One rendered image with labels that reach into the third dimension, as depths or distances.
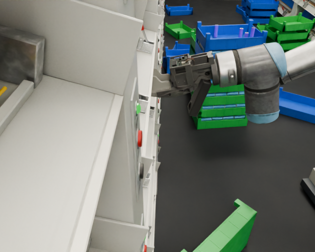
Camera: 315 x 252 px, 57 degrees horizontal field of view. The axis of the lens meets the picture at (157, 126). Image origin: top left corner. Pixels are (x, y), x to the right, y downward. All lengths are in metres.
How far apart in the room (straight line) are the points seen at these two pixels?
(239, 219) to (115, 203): 0.81
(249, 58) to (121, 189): 0.57
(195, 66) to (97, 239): 0.55
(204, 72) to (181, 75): 0.06
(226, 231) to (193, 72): 0.52
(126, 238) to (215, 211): 1.02
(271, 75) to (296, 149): 0.98
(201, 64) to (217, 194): 0.75
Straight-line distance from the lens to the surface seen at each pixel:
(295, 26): 2.72
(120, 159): 0.23
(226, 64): 0.75
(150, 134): 0.78
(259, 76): 0.78
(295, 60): 0.94
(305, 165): 1.64
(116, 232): 0.30
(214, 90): 1.59
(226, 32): 1.69
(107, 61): 0.18
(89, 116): 0.17
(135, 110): 0.25
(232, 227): 1.02
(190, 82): 0.76
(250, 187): 1.43
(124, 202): 0.27
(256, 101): 0.82
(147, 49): 0.75
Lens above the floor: 1.02
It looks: 36 degrees down
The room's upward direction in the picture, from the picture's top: straight up
